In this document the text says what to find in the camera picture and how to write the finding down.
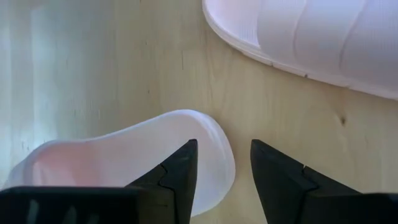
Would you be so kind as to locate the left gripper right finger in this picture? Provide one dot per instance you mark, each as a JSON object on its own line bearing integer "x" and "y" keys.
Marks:
{"x": 280, "y": 180}

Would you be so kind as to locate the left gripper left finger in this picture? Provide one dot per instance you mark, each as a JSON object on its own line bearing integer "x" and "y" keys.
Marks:
{"x": 177, "y": 174}

